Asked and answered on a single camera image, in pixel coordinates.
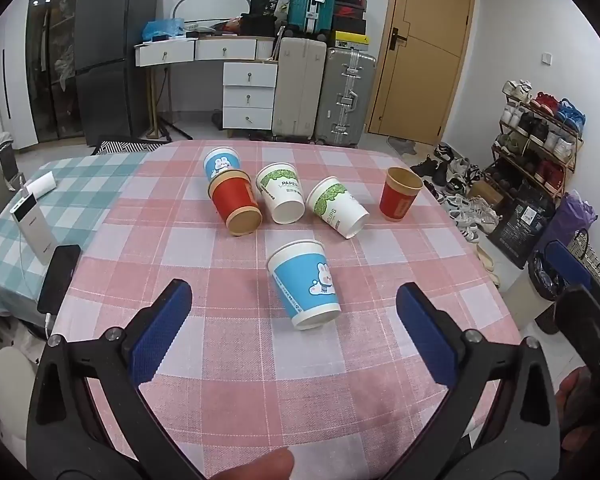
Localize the striped rug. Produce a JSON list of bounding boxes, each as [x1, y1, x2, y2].
[[91, 139, 168, 157]]

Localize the rows of sneakers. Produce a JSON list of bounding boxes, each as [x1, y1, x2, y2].
[[495, 79, 586, 191]]

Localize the white desk with drawers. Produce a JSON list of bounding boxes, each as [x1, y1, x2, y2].
[[134, 35, 278, 68]]

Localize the red paper cup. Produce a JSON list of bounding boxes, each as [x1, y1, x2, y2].
[[208, 169, 264, 237], [379, 166, 424, 224]]

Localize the black refrigerator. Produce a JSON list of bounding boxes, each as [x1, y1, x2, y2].
[[74, 0, 161, 147]]

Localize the white drawer unit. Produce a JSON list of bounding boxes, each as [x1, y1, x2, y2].
[[222, 61, 278, 131]]

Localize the beige suitcase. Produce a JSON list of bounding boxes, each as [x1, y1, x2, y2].
[[272, 36, 327, 141]]

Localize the pile of shoes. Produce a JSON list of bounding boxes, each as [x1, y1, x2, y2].
[[410, 142, 503, 246]]

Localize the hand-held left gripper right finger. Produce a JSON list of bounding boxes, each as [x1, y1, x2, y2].
[[380, 281, 562, 480]]

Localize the black red shoe box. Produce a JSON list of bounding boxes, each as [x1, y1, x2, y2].
[[334, 0, 368, 17]]

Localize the yellow black shoe box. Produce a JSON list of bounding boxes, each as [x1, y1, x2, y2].
[[330, 30, 371, 51]]

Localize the person's left hand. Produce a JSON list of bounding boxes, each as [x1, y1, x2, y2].
[[214, 447, 297, 480]]

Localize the pink checked tablecloth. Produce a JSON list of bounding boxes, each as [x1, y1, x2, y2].
[[55, 139, 523, 480]]

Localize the cardboard box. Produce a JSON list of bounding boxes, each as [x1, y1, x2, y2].
[[467, 180, 503, 208]]

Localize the trash bin with black liner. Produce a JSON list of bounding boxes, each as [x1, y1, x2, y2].
[[527, 252, 576, 335]]

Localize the wooden door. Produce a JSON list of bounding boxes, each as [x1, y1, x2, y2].
[[365, 0, 477, 148]]

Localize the blue plastic bag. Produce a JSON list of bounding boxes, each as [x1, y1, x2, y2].
[[141, 17, 186, 41]]

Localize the person's right hand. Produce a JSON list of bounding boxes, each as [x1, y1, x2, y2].
[[554, 366, 600, 455]]

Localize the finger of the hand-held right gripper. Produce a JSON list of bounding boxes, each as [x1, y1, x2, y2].
[[545, 240, 600, 293], [554, 284, 600, 461]]

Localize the purple plastic bag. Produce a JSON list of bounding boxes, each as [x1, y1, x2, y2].
[[545, 190, 598, 256]]

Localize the white power bank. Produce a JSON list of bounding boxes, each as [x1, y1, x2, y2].
[[9, 184, 59, 265]]

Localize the glass door cabinet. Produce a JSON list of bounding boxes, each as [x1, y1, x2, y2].
[[25, 0, 88, 143]]

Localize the blue bunny paper cup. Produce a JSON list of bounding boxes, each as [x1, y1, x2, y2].
[[266, 240, 342, 331], [203, 147, 243, 183]]

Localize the white green leaf paper cup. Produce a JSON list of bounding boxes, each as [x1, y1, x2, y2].
[[306, 176, 370, 240], [255, 162, 307, 225]]

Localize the black paper bag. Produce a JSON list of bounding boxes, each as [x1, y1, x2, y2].
[[489, 187, 561, 268]]

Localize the metal shoe rack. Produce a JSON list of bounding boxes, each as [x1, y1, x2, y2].
[[490, 80, 587, 197]]

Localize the woven basket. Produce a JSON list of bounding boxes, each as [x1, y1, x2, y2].
[[566, 230, 600, 286]]

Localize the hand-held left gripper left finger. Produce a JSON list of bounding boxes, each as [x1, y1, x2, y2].
[[26, 279, 206, 480]]

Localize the white chair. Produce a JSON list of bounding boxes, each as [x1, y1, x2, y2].
[[0, 340, 37, 441]]

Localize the silver suitcase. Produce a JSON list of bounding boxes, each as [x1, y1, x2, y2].
[[315, 47, 377, 148]]

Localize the green checked tablecloth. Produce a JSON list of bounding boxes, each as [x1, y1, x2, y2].
[[0, 152, 151, 318]]

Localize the black smartphone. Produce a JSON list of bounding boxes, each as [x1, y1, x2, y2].
[[36, 244, 82, 315]]

